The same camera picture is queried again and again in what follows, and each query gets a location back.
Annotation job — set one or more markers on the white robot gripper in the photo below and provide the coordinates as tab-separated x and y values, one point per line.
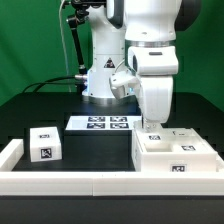
155	97

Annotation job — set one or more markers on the white cabinet body box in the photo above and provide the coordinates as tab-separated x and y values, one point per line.
159	157

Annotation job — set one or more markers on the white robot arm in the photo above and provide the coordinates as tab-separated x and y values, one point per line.
134	52

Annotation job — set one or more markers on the white cabinet top block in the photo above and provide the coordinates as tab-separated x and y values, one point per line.
45	144

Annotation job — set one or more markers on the white front fence bar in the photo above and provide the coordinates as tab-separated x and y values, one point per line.
110	183

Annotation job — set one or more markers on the white fence bar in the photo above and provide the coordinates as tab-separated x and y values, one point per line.
110	183
11	154

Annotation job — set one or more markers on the white left fence bar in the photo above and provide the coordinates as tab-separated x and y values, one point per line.
11	154

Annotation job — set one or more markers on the white marker base plate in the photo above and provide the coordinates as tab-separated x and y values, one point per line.
85	123

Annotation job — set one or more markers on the black camera stand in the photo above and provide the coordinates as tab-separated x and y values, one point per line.
78	18

